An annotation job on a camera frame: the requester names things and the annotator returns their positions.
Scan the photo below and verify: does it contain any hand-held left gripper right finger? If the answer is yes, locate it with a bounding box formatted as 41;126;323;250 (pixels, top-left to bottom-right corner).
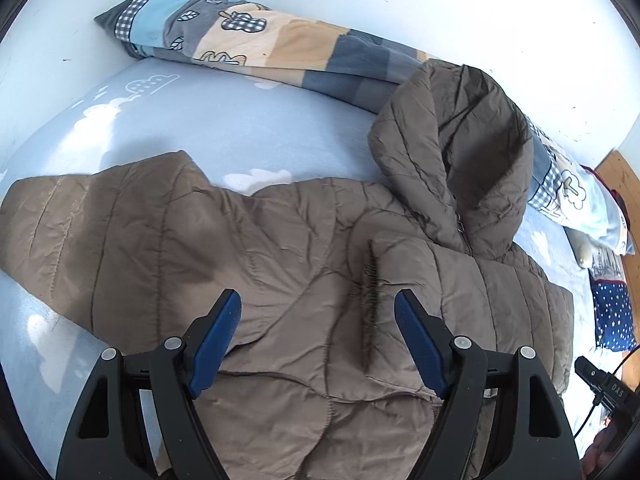
394;288;584;480

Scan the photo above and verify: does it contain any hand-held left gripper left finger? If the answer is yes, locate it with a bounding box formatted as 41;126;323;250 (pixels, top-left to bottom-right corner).
55;288;243;480

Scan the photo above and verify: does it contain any brown quilted hooded jacket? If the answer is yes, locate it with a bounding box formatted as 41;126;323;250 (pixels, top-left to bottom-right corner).
0;60;576;480

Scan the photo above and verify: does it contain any person's right hand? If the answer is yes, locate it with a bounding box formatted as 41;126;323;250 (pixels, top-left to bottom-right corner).
581;427;620;479

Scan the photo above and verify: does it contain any navy star-print pillow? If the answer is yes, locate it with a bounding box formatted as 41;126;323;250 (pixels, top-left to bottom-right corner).
590;265;639;353

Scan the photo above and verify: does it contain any grey printed pillow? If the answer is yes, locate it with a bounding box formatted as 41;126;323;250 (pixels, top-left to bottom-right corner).
590;246;626;286

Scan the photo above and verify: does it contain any small beige pillow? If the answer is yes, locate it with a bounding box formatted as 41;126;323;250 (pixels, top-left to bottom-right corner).
572;232;597;269

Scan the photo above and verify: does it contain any wooden headboard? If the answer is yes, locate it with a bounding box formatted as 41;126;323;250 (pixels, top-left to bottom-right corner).
595;149;640;261

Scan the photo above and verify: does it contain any bed with cloud-print sheet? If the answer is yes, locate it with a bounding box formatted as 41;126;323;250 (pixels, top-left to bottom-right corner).
0;57;621;480

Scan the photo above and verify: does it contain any rolled patchwork blanket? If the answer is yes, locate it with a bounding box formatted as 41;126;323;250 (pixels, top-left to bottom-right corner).
94;0;628;256

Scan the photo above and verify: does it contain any black device with cable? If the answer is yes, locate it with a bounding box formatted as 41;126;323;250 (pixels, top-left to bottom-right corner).
574;342;640;438

